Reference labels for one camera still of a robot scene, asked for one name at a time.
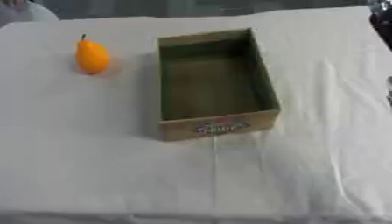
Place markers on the orange toy pear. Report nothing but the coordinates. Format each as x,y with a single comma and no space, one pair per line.
92,57

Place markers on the tan cardboard box green inside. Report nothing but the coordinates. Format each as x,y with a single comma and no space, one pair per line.
214,87

